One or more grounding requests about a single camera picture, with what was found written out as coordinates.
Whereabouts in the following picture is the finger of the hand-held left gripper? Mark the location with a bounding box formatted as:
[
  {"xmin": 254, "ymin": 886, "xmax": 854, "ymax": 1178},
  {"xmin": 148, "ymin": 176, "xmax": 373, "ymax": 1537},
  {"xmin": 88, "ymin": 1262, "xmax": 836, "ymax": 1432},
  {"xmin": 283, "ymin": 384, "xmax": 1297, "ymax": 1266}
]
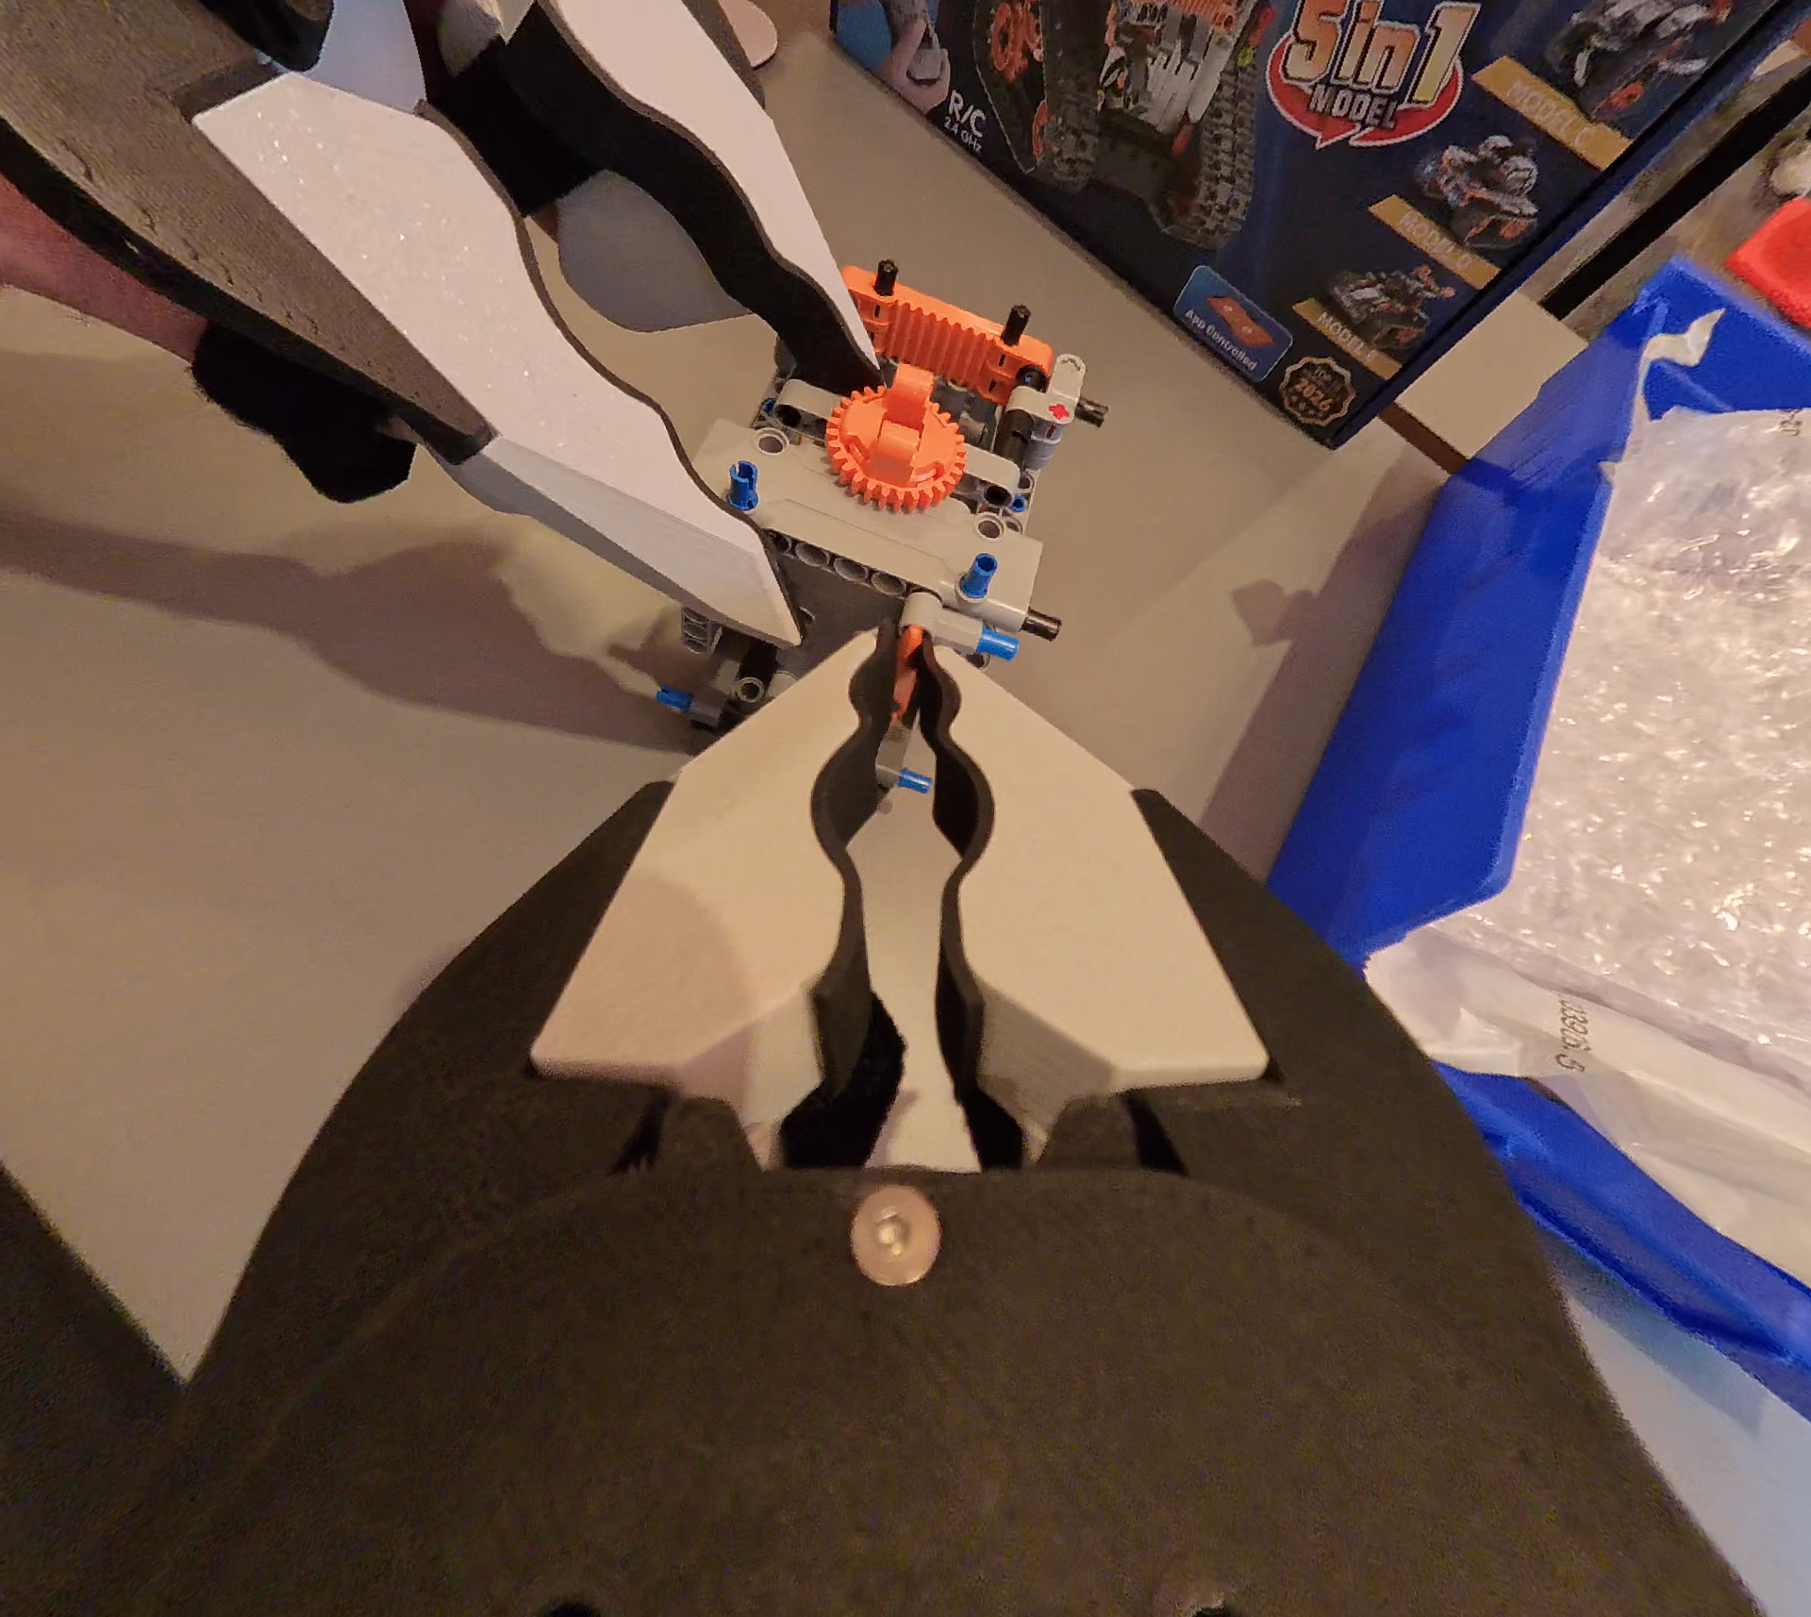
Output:
[
  {"xmin": 190, "ymin": 73, "xmax": 803, "ymax": 647},
  {"xmin": 487, "ymin": 0, "xmax": 886, "ymax": 391}
]

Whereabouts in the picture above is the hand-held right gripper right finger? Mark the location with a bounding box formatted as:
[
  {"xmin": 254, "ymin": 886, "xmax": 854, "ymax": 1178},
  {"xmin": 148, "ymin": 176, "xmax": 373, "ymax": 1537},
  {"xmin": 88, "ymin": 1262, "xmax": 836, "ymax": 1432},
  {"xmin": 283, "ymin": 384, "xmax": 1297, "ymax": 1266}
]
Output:
[{"xmin": 929, "ymin": 643, "xmax": 1271, "ymax": 1173}]

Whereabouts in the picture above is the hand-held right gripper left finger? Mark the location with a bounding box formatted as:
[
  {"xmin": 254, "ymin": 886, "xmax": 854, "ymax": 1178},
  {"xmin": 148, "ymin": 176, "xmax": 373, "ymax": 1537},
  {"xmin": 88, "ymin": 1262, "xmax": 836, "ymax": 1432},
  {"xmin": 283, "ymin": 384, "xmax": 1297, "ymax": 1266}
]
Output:
[{"xmin": 531, "ymin": 632, "xmax": 909, "ymax": 1173}]

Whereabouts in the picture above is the orange grey claw assembly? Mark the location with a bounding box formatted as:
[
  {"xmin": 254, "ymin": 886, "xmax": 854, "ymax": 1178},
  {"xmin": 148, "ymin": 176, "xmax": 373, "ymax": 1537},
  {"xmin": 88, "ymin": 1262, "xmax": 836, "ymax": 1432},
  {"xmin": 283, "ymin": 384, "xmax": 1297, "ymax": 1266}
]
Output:
[{"xmin": 876, "ymin": 589, "xmax": 1024, "ymax": 799}]

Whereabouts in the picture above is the grey orange toy robot model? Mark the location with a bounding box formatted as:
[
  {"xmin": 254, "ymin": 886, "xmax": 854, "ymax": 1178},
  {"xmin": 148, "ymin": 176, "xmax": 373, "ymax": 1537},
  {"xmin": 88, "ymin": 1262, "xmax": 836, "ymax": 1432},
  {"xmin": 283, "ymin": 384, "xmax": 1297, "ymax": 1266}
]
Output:
[{"xmin": 652, "ymin": 263, "xmax": 1112, "ymax": 751}]

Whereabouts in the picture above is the person's left hand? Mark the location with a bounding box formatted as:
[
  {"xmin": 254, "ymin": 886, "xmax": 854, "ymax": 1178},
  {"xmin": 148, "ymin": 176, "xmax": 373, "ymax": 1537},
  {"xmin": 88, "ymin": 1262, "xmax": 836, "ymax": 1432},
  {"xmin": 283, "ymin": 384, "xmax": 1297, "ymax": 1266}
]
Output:
[{"xmin": 0, "ymin": 179, "xmax": 203, "ymax": 370}]

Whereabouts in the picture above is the white wooden book stand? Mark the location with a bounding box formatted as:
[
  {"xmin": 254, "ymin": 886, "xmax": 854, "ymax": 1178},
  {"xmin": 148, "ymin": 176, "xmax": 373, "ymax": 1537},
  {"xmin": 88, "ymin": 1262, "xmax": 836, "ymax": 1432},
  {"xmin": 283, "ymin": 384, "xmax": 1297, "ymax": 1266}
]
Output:
[{"xmin": 700, "ymin": 0, "xmax": 783, "ymax": 73}]

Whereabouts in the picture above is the blue storage bin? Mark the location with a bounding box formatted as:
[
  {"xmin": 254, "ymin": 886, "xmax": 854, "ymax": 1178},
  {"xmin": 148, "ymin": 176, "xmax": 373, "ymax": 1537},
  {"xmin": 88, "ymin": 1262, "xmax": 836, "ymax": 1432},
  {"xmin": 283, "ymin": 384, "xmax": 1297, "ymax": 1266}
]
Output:
[{"xmin": 1266, "ymin": 258, "xmax": 1811, "ymax": 1421}]

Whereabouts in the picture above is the dark blue robot kit box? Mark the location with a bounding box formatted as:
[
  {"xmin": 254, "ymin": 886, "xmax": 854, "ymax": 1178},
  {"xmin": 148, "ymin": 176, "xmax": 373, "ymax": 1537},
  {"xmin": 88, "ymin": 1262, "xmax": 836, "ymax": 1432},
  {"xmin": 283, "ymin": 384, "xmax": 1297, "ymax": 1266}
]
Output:
[{"xmin": 832, "ymin": 0, "xmax": 1811, "ymax": 453}]

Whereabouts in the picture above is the red plastic object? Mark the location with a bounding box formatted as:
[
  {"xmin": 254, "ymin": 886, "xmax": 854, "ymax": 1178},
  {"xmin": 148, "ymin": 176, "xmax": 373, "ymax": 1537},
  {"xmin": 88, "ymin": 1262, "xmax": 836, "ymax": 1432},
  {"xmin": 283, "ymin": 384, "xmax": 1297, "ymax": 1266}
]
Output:
[{"xmin": 1725, "ymin": 196, "xmax": 1811, "ymax": 332}]

